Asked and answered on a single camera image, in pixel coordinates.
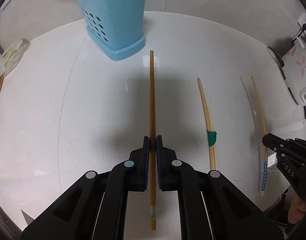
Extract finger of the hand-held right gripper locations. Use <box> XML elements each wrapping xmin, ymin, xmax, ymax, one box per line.
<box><xmin>262</xmin><ymin>133</ymin><xmax>289</xmax><ymax>155</ymax></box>
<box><xmin>286</xmin><ymin>137</ymin><xmax>306</xmax><ymax>164</ymax></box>

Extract plain wooden chopstick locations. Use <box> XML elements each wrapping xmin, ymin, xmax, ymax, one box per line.
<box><xmin>240</xmin><ymin>77</ymin><xmax>259</xmax><ymax>193</ymax></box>

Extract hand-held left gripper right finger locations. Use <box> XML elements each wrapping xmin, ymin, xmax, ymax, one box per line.
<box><xmin>155</xmin><ymin>135</ymin><xmax>284</xmax><ymax>240</ymax></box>

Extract clear plastic food container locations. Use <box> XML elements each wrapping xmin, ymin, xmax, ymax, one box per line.
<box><xmin>0</xmin><ymin>39</ymin><xmax>30</xmax><ymax>78</ymax></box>

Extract blue plastic utensil holder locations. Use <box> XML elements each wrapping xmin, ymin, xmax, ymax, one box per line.
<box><xmin>75</xmin><ymin>0</ymin><xmax>147</xmax><ymax>61</ymax></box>

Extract black cable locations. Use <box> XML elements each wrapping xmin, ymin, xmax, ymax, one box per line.
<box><xmin>267</xmin><ymin>46</ymin><xmax>283</xmax><ymax>68</ymax></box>

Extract green tape strip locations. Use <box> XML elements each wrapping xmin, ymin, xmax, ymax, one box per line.
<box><xmin>206</xmin><ymin>130</ymin><xmax>218</xmax><ymax>147</ymax></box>

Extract person's right hand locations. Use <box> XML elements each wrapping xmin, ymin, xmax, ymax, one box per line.
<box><xmin>289</xmin><ymin>194</ymin><xmax>306</xmax><ymax>223</ymax></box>

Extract blue patterned wooden chopstick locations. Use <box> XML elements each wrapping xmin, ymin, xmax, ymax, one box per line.
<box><xmin>251</xmin><ymin>76</ymin><xmax>268</xmax><ymax>197</ymax></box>

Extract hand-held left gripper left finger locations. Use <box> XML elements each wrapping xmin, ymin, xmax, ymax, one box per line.
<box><xmin>21</xmin><ymin>135</ymin><xmax>151</xmax><ymax>240</ymax></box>

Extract white flowered rice cooker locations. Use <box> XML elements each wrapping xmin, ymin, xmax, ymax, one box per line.
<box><xmin>281</xmin><ymin>44</ymin><xmax>306</xmax><ymax>105</ymax></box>

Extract silver labelled wooden chopstick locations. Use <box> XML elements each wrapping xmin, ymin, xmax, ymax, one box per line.
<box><xmin>149</xmin><ymin>50</ymin><xmax>157</xmax><ymax>230</ymax></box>

